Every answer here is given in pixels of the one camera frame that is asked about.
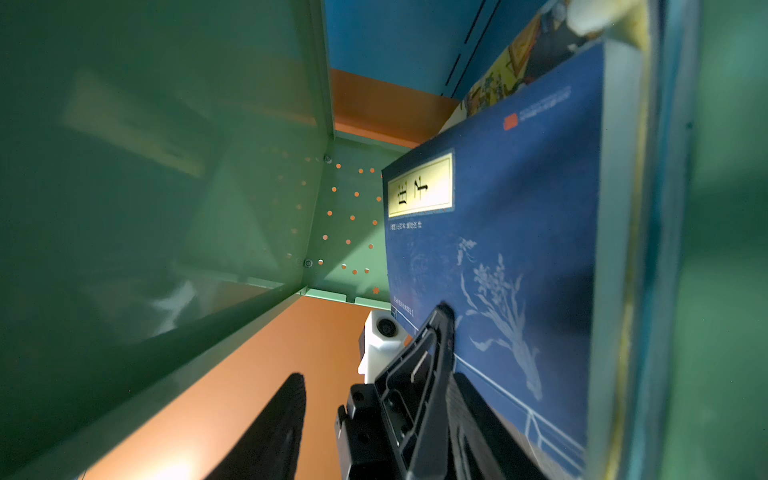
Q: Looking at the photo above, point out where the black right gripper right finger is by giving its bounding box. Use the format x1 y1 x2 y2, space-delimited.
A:
446 373 545 479

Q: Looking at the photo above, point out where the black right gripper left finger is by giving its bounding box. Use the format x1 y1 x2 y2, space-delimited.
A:
207 373 306 480

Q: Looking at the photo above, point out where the yellow illustrated Chinese book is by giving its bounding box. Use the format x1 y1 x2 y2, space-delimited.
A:
441 1 643 131

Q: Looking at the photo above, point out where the green wooden two-tier shelf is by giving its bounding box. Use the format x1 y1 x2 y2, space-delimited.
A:
1 1 767 479

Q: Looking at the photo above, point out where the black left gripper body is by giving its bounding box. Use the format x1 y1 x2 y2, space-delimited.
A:
335 383 419 479

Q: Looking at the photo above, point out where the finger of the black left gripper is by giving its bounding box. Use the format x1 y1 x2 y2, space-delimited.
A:
374 302 455 479

